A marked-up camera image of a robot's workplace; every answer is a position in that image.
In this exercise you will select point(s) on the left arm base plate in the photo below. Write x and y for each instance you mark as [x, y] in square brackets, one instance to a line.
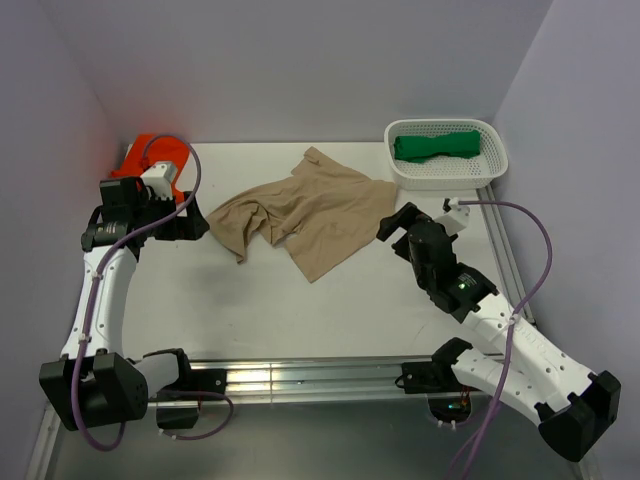
[193, 384]

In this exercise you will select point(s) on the beige t-shirt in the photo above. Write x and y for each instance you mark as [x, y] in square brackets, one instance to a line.
[322, 213]

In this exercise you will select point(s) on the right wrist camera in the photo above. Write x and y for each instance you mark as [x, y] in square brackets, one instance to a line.
[455, 217]

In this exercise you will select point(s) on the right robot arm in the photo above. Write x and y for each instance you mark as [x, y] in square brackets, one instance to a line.
[571, 405]

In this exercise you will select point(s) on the aluminium rail frame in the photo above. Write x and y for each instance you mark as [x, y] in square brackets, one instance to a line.
[274, 381]

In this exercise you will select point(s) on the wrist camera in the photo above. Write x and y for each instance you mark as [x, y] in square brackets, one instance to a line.
[160, 177]
[455, 217]

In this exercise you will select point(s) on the rolled green t-shirt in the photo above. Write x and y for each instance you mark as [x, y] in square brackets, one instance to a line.
[419, 149]

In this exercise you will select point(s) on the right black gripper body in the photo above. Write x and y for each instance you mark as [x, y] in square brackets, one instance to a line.
[403, 248]

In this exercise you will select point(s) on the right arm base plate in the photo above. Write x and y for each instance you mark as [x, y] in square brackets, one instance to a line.
[429, 377]

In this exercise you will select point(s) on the white plastic basket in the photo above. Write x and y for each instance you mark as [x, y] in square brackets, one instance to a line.
[442, 173]

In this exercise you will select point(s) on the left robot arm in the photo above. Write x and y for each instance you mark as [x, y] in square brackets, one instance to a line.
[92, 383]

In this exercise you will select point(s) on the orange t-shirt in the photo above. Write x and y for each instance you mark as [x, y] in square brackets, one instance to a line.
[141, 158]

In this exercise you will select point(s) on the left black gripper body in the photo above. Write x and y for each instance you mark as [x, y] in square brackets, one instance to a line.
[152, 210]

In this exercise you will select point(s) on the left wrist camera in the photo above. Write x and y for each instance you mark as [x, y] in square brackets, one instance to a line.
[160, 177]

